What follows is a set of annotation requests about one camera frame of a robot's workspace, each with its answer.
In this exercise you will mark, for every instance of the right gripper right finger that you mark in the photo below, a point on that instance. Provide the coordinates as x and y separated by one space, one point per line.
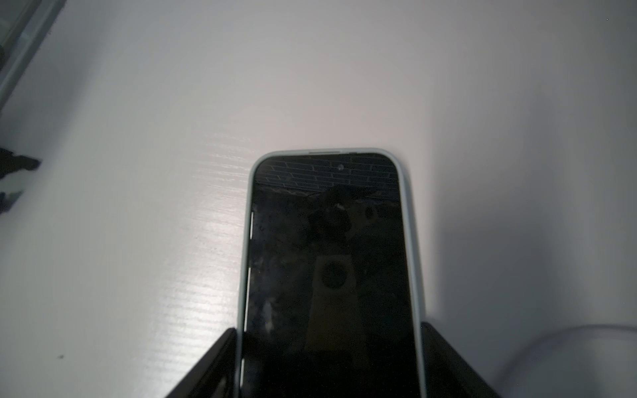
447 374

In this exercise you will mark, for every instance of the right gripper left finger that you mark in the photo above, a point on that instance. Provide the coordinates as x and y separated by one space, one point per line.
213 375

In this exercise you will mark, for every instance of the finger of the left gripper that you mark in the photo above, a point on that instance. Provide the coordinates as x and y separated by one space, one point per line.
11 163
7 200

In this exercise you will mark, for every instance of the phone with green case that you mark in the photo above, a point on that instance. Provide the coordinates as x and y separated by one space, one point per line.
330 296

